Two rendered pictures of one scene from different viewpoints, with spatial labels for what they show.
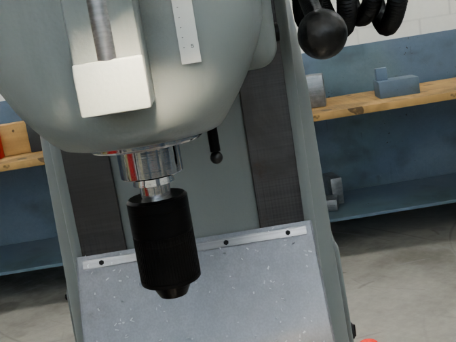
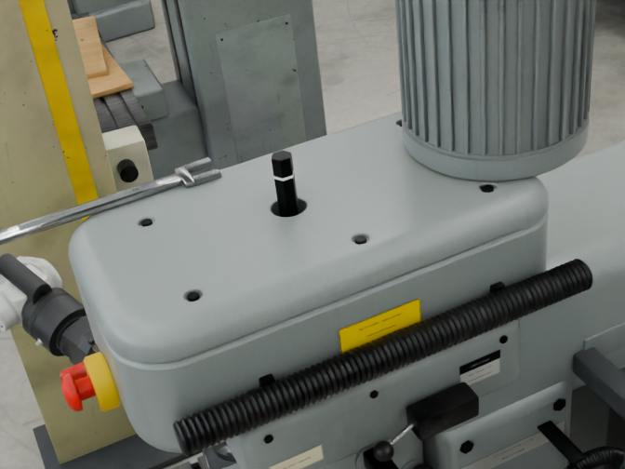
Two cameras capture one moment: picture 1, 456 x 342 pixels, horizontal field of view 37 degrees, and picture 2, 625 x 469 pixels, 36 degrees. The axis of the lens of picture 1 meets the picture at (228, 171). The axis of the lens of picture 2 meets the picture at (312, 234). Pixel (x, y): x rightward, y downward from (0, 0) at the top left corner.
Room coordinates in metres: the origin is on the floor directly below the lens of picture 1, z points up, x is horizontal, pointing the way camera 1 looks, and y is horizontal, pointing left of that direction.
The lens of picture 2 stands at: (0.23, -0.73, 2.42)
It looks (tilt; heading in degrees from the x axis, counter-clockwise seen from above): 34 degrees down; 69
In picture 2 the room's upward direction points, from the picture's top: 7 degrees counter-clockwise
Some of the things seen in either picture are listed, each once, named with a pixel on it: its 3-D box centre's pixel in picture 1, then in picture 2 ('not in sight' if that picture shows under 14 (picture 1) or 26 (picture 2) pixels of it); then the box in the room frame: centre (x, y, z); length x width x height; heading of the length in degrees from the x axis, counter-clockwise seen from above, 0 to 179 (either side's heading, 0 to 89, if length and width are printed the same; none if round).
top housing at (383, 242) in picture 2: not in sight; (310, 263); (0.52, 0.06, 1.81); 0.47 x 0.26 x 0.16; 0
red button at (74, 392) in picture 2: not in sight; (79, 390); (0.26, 0.06, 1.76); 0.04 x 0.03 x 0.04; 90
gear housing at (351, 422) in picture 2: not in sight; (343, 346); (0.55, 0.06, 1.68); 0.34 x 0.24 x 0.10; 0
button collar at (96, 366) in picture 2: not in sight; (101, 381); (0.28, 0.06, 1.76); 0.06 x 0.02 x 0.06; 90
